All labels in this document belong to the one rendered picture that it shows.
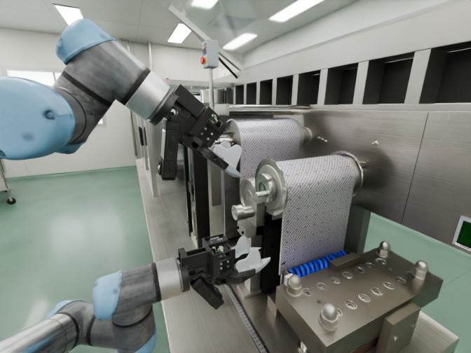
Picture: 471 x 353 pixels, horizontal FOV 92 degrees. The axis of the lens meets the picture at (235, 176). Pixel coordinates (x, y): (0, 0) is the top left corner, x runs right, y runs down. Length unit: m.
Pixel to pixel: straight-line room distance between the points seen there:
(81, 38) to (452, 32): 0.70
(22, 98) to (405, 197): 0.76
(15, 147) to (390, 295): 0.71
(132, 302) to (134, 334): 0.07
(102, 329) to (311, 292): 0.45
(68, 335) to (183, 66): 5.92
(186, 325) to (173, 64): 5.80
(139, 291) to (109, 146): 5.63
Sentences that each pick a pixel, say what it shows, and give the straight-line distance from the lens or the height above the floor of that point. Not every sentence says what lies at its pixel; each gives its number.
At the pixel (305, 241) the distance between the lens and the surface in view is 0.66.
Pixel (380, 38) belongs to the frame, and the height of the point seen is 1.63.
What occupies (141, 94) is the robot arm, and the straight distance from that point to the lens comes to 0.41.
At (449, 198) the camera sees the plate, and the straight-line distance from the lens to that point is 0.71.
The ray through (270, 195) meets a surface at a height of 1.24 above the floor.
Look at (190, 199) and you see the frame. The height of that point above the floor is 1.09.
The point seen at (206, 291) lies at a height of 1.06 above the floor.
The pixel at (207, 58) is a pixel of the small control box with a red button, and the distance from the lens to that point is 1.05.
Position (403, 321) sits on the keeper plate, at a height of 1.01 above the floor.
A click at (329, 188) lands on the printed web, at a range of 0.64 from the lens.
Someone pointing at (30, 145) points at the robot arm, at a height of 1.42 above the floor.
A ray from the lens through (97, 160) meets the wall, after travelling 6.13.
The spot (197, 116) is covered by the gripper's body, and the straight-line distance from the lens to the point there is 0.44.
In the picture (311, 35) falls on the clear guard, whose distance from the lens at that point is 0.98.
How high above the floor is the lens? 1.45
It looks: 17 degrees down
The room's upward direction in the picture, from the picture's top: straight up
